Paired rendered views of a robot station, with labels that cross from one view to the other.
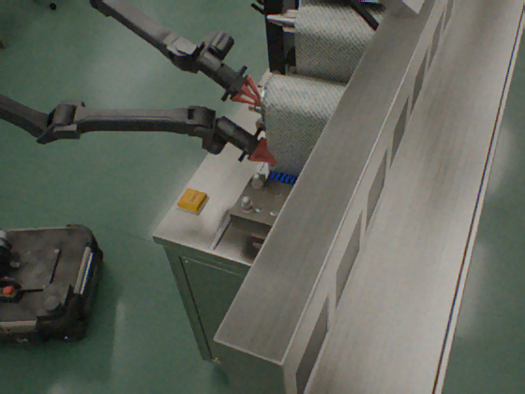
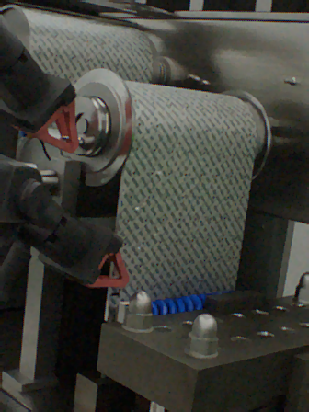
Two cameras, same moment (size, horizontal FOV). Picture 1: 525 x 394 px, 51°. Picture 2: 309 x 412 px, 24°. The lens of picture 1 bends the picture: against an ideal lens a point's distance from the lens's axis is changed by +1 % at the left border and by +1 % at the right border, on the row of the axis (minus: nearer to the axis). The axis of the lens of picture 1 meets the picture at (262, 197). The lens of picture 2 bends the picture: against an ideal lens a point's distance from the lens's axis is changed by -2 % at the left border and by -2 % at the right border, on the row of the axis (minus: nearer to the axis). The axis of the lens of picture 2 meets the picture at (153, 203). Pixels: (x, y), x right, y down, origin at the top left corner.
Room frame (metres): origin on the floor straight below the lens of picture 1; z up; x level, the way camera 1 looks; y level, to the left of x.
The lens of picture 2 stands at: (0.86, 0.80, 1.30)
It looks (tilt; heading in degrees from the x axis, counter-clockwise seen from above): 8 degrees down; 289
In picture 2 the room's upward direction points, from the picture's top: 7 degrees clockwise
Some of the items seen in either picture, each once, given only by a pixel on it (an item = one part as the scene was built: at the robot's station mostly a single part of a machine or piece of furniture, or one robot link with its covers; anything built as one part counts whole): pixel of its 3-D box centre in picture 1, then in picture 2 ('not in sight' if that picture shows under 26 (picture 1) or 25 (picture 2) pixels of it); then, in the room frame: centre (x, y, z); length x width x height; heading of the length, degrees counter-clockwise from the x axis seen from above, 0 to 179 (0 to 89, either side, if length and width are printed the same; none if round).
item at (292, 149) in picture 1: (306, 158); (182, 244); (1.12, -0.14, 1.11); 0.23 x 0.01 x 0.18; 62
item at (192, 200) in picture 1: (192, 200); not in sight; (1.20, 0.22, 0.91); 0.07 x 0.07 x 0.02; 62
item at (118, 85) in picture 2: (272, 97); (96, 127); (1.23, -0.06, 1.25); 0.15 x 0.01 x 0.15; 152
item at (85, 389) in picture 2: not in sight; (166, 376); (1.12, -0.14, 0.92); 0.28 x 0.04 x 0.04; 62
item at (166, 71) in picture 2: not in sight; (147, 74); (1.32, -0.44, 1.33); 0.07 x 0.07 x 0.07; 62
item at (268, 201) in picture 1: (307, 218); (258, 345); (1.00, -0.12, 1.00); 0.40 x 0.16 x 0.06; 62
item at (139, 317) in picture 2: (257, 178); (140, 309); (1.12, 0.01, 1.05); 0.04 x 0.04 x 0.04
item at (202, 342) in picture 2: (247, 203); (203, 334); (1.04, 0.05, 1.05); 0.04 x 0.04 x 0.04
